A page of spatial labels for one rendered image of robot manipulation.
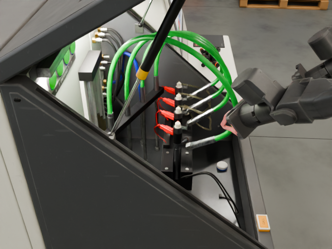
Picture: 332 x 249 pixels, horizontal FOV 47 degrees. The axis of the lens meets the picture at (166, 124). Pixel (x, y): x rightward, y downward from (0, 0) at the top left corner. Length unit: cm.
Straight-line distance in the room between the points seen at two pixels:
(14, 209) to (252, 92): 59
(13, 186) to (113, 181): 22
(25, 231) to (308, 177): 211
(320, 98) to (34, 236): 71
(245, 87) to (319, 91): 15
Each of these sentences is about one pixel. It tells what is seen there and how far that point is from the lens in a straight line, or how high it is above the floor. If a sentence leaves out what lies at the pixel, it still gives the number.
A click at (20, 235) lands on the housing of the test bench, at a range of 102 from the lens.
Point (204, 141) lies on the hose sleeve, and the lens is 102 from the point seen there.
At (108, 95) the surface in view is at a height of 123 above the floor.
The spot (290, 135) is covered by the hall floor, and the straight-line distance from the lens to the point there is 311.
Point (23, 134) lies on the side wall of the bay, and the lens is 78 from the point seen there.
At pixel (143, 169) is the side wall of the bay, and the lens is 79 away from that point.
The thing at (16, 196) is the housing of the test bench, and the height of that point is 117.
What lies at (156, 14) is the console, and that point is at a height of 133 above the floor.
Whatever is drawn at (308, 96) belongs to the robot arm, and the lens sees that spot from 73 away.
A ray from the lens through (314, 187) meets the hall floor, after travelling 271.
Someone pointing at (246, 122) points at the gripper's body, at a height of 129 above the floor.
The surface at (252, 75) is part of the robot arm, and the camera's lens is 78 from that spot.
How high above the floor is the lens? 178
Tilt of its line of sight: 35 degrees down
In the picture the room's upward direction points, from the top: straight up
